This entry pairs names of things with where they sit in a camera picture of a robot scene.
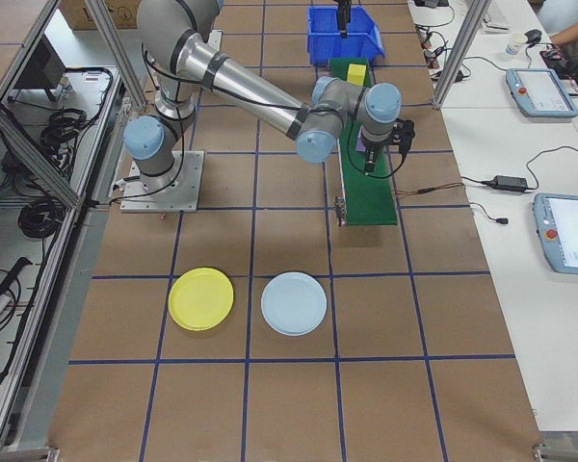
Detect brown cardboard box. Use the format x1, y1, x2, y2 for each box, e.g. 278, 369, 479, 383
59, 0, 144, 32

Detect black cable coil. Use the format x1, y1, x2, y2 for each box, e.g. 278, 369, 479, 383
39, 108, 101, 158
17, 195, 68, 241

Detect yellow block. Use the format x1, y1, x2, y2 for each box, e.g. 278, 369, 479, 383
346, 63, 369, 88

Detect metal bar frame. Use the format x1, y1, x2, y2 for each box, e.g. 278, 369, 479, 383
0, 0, 148, 451

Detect person forearm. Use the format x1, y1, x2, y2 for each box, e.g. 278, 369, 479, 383
550, 13, 578, 47

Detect aluminium profile post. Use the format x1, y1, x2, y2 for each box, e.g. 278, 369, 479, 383
432, 0, 493, 111

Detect aluminium corner bar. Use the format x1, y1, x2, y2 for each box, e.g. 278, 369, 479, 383
0, 446, 60, 462
531, 430, 578, 462

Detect green conveyor belt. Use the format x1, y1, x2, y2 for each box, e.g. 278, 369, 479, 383
327, 57, 399, 229

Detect black cable with plug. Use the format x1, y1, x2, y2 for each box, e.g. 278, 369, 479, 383
467, 200, 511, 227

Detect blue plastic bin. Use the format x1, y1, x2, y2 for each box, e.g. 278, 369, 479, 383
306, 5, 387, 67

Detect white keyboard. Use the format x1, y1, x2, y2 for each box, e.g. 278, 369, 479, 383
481, 0, 511, 33

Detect light blue teach pendant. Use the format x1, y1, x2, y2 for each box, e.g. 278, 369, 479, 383
504, 67, 578, 118
531, 192, 578, 277

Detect black electronics box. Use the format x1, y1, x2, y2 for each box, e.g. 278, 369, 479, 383
10, 32, 67, 103

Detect black tool handle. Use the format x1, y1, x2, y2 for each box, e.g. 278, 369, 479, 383
0, 257, 34, 297

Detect white side desk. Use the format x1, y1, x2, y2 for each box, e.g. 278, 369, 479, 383
407, 0, 578, 434

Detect red orange wires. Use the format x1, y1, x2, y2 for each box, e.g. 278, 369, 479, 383
393, 183, 466, 198

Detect black adapter cable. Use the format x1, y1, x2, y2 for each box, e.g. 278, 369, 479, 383
524, 146, 578, 193

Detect yellow plate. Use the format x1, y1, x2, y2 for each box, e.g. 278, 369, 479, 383
167, 267, 236, 333

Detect light blue plate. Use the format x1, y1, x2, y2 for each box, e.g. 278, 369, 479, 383
259, 270, 328, 338

